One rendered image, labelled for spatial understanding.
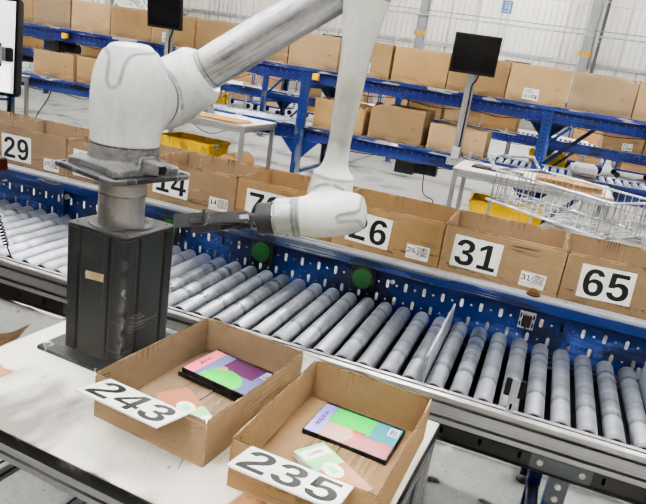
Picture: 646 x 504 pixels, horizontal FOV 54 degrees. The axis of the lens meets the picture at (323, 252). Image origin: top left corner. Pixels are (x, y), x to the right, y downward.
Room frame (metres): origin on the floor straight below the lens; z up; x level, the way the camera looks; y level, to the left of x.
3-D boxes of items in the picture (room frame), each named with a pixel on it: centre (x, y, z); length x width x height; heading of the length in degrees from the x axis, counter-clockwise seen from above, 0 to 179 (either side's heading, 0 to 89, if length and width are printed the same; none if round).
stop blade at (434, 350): (1.75, -0.38, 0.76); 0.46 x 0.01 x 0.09; 162
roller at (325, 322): (1.86, -0.05, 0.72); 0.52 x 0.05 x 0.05; 162
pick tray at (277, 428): (1.11, -0.09, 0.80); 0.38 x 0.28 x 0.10; 159
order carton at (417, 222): (2.27, -0.25, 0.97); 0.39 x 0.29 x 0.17; 72
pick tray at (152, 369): (1.24, 0.21, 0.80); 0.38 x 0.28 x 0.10; 156
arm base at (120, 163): (1.42, 0.47, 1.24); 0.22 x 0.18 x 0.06; 57
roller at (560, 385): (1.64, -0.72, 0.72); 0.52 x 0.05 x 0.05; 162
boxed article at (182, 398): (1.17, 0.24, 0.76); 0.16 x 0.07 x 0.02; 38
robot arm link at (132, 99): (1.44, 0.48, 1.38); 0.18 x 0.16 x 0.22; 173
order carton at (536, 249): (2.15, -0.63, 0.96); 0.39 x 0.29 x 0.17; 72
